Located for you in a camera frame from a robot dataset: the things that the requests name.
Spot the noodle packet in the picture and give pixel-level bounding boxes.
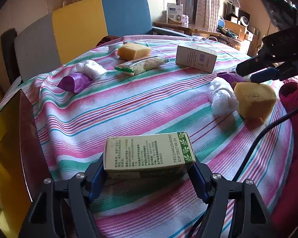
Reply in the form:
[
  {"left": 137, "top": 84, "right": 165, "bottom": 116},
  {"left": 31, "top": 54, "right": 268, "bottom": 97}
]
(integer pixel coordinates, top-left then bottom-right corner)
[{"left": 114, "top": 56, "right": 170, "bottom": 76}]

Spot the patterned curtain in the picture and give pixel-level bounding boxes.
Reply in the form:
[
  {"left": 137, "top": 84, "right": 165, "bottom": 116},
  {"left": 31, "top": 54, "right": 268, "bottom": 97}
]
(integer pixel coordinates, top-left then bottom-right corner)
[{"left": 191, "top": 0, "right": 226, "bottom": 33}]

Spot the pink garment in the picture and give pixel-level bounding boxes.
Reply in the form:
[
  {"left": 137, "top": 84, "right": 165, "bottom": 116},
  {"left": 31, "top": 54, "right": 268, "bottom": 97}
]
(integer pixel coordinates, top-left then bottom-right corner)
[{"left": 270, "top": 76, "right": 298, "bottom": 238}]

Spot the green and white carton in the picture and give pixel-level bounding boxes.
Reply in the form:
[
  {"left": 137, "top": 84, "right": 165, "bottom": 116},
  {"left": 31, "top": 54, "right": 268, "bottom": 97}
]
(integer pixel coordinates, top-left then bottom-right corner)
[{"left": 103, "top": 132, "right": 196, "bottom": 179}]

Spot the black speaker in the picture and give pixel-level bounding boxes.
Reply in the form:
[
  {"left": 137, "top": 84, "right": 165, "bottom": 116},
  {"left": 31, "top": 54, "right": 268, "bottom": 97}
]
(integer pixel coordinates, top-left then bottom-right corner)
[{"left": 226, "top": 1, "right": 251, "bottom": 22}]

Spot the gold box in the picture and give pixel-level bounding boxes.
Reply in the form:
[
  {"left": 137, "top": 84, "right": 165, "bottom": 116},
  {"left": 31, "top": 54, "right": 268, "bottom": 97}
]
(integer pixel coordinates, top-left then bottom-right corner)
[{"left": 0, "top": 89, "right": 54, "bottom": 238}]

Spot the dark red cloth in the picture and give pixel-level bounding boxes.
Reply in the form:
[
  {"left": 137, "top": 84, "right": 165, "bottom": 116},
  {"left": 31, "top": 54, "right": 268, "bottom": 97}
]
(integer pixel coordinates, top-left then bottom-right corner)
[{"left": 96, "top": 37, "right": 121, "bottom": 47}]

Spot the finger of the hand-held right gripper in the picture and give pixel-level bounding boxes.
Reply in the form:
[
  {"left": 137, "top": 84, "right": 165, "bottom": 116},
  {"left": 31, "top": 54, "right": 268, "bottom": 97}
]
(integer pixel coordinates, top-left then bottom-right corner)
[
  {"left": 251, "top": 62, "right": 298, "bottom": 83},
  {"left": 236, "top": 55, "right": 287, "bottom": 77}
]

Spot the purple packet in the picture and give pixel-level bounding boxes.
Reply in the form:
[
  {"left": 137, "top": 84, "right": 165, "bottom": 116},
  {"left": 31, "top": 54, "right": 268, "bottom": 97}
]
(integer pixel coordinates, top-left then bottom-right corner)
[
  {"left": 58, "top": 72, "right": 93, "bottom": 94},
  {"left": 217, "top": 71, "right": 246, "bottom": 83}
]

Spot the wooden desk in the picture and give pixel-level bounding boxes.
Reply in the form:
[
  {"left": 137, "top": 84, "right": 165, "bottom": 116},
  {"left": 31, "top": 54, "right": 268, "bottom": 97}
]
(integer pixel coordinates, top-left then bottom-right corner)
[{"left": 152, "top": 21, "right": 260, "bottom": 55}]

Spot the black cable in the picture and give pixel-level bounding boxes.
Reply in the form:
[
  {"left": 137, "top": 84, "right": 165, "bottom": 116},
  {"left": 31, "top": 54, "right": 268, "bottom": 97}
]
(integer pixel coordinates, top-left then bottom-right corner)
[{"left": 232, "top": 98, "right": 298, "bottom": 182}]

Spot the grey yellow blue chair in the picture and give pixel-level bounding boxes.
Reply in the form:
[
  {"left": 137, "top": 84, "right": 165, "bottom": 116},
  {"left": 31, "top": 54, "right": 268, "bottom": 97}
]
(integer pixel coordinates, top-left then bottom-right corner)
[{"left": 14, "top": 0, "right": 189, "bottom": 83}]

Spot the white plastic bag wad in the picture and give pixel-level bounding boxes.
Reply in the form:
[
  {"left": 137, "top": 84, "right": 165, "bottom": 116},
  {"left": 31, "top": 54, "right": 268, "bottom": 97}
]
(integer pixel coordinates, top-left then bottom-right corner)
[
  {"left": 76, "top": 60, "right": 107, "bottom": 80},
  {"left": 208, "top": 77, "right": 239, "bottom": 116}
]

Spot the white and blue carton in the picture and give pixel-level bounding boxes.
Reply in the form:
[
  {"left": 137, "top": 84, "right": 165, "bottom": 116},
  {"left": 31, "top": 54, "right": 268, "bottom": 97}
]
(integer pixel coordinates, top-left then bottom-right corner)
[{"left": 167, "top": 3, "right": 184, "bottom": 24}]

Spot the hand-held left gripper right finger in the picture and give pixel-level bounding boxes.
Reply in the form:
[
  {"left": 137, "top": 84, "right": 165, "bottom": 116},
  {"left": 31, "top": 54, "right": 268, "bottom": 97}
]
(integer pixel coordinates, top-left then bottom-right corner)
[{"left": 187, "top": 162, "right": 275, "bottom": 238}]

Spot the striped cloth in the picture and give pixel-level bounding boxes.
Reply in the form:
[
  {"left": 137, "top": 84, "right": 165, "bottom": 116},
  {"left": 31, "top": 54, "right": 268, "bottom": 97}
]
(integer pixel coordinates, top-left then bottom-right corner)
[{"left": 0, "top": 35, "right": 294, "bottom": 238}]

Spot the wooden desk organizer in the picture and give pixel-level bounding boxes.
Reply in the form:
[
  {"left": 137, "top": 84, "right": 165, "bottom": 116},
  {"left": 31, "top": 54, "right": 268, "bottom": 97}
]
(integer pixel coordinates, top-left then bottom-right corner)
[{"left": 223, "top": 20, "right": 247, "bottom": 41}]

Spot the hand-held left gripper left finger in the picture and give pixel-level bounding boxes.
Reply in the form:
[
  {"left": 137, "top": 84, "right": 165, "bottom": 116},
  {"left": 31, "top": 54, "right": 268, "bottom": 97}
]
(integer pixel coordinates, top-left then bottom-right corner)
[{"left": 18, "top": 162, "right": 108, "bottom": 238}]

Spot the yellow sponge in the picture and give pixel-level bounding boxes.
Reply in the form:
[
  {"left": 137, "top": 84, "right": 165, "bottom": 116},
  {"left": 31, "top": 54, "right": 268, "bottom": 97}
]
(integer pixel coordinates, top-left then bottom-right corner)
[
  {"left": 117, "top": 43, "right": 151, "bottom": 60},
  {"left": 234, "top": 82, "right": 277, "bottom": 124}
]

